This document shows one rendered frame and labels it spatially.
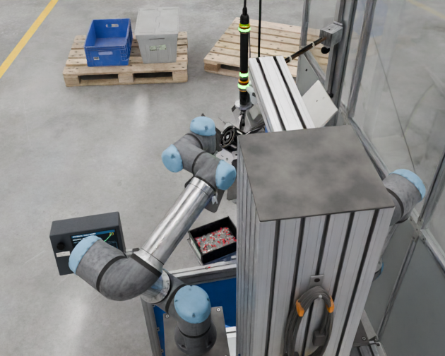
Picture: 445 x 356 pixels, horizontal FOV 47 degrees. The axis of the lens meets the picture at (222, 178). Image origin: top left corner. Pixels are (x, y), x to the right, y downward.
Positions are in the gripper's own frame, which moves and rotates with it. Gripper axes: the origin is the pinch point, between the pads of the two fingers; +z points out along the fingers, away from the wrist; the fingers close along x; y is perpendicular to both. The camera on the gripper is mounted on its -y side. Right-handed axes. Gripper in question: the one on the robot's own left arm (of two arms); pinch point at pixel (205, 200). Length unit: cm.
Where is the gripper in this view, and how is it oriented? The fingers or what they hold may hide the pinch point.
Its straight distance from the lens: 177.0
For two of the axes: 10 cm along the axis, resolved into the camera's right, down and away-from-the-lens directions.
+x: 9.8, -1.4, 1.3
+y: 1.9, 6.6, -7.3
